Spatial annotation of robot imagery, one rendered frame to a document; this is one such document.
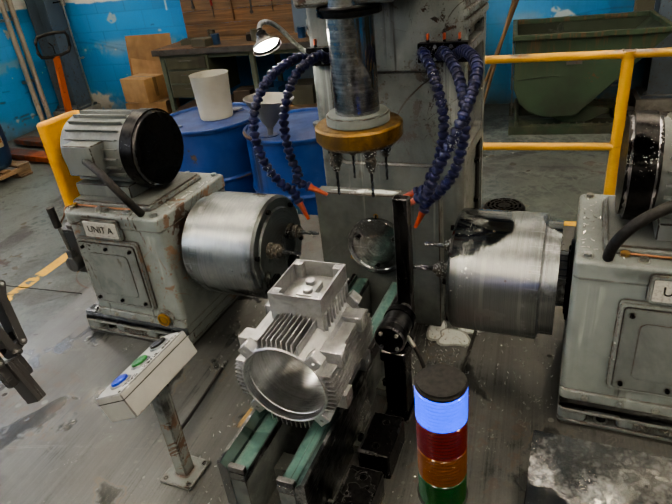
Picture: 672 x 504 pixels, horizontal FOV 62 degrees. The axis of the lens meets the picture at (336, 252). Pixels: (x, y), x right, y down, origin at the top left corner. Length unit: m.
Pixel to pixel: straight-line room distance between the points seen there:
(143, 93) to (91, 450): 5.82
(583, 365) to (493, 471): 0.25
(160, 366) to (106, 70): 7.25
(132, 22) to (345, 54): 6.68
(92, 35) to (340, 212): 6.95
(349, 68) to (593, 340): 0.66
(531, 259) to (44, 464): 1.03
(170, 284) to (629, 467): 1.00
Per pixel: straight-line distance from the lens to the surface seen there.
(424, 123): 1.34
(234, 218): 1.28
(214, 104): 3.24
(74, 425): 1.40
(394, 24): 1.31
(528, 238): 1.09
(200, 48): 6.15
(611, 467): 1.01
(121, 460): 1.27
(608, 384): 1.15
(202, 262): 1.32
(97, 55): 8.15
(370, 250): 1.36
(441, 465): 0.71
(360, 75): 1.11
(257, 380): 1.04
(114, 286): 1.51
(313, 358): 0.91
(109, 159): 1.41
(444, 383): 0.65
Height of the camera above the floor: 1.66
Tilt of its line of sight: 29 degrees down
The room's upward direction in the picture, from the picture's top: 7 degrees counter-clockwise
